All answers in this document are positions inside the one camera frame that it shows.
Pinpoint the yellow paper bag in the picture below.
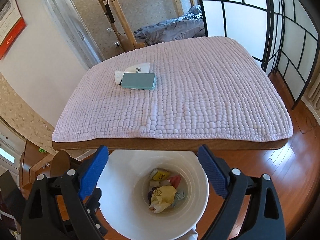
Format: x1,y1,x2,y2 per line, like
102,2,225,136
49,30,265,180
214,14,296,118
149,186,177,213

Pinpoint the teal rectangular sponge block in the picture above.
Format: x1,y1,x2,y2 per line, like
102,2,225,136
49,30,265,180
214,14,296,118
120,73,156,90

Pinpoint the white drawstring pouch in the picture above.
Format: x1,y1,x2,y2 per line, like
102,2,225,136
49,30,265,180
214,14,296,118
114,62,150,85

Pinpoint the purple foam tube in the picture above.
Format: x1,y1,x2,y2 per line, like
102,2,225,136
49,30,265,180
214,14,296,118
147,191,153,204

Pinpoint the beige cloth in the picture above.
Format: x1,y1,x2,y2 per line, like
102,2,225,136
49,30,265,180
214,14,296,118
149,180,161,189

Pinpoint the yellow tissue pack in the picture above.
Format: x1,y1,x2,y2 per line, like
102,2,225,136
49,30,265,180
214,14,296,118
149,168,171,181

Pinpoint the light blue mask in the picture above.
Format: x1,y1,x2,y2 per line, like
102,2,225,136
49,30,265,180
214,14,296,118
172,191,185,207

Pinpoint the pink foam curler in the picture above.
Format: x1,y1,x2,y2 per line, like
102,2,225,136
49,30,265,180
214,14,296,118
168,175,181,188

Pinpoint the white trash bin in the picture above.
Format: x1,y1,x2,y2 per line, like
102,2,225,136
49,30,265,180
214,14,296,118
97,150,209,239

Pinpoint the pink quilted blanket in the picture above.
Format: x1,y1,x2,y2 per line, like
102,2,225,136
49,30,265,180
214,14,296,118
52,37,293,142

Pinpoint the black framed shoji screen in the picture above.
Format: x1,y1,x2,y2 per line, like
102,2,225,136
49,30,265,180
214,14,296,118
200,0,319,106

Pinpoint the grey crumpled duvet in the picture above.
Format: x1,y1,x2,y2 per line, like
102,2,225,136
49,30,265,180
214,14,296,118
134,5,206,45

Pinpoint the red wall poster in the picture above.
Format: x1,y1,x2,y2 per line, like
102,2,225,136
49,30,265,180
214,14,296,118
0,0,26,59

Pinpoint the white door frame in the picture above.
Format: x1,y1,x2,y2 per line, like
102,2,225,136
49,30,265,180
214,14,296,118
44,0,105,70

